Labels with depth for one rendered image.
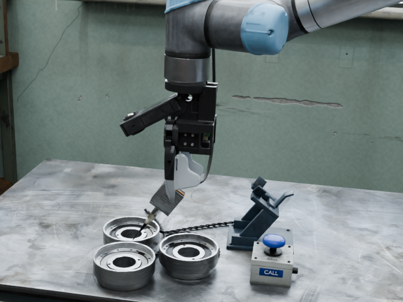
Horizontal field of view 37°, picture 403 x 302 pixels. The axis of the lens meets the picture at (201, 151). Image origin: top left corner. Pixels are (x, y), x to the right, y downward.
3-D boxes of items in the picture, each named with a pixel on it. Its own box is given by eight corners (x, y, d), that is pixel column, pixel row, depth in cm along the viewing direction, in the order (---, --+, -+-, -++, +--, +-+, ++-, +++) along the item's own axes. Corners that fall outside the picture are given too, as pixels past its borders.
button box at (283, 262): (249, 283, 103) (251, 257, 102) (252, 263, 110) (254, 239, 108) (297, 289, 102) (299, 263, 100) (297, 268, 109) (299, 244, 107)
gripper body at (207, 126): (211, 160, 99) (214, 88, 95) (159, 156, 99) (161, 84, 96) (214, 145, 106) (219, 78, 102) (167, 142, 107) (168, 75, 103)
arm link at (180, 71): (161, 57, 94) (168, 49, 102) (160, 85, 96) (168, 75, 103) (208, 60, 94) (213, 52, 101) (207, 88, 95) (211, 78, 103)
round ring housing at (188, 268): (229, 266, 108) (230, 246, 107) (190, 289, 100) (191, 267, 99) (186, 247, 114) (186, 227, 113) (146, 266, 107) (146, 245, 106)
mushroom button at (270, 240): (259, 266, 104) (262, 240, 102) (261, 256, 107) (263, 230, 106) (283, 269, 103) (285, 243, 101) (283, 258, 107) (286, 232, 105)
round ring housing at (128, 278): (123, 301, 96) (123, 278, 95) (80, 277, 102) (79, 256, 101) (167, 276, 104) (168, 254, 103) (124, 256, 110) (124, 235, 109)
